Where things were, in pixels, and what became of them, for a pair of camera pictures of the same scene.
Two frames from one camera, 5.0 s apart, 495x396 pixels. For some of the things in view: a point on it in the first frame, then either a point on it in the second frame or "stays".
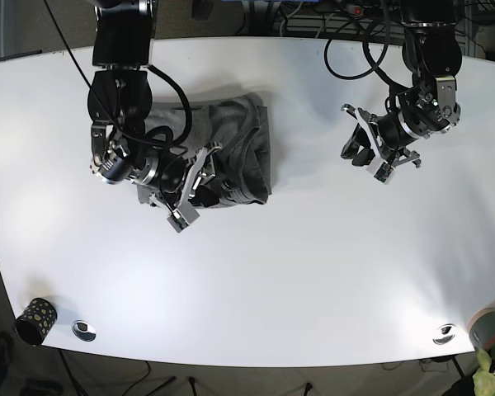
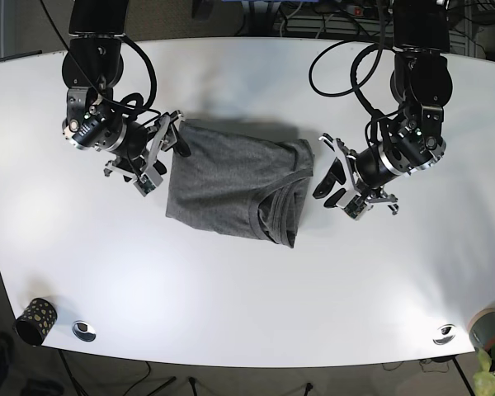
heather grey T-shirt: x=239 y=127 → x=238 y=183
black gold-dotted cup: x=37 y=321 stays
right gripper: x=181 y=181 → x=146 y=170
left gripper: x=388 y=134 → x=357 y=202
